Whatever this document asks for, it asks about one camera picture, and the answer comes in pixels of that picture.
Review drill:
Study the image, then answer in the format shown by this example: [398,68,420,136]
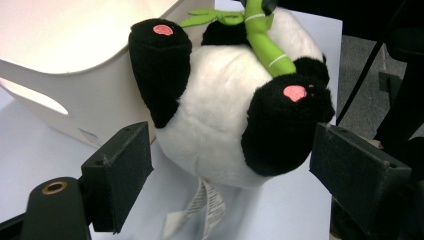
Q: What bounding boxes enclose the black metal stand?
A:
[374,26,424,141]

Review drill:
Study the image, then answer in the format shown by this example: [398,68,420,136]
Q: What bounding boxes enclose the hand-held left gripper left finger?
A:
[80,121,155,235]

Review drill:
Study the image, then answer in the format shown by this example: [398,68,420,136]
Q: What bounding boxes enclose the white plastic storage bin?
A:
[0,0,216,149]

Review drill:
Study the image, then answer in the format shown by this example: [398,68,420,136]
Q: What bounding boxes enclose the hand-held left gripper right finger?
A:
[309,122,413,235]

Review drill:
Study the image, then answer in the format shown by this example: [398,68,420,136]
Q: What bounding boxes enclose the thin black stand rod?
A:
[335,41,384,126]

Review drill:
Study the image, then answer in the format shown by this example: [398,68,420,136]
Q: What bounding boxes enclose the panda plush toy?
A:
[128,0,336,240]

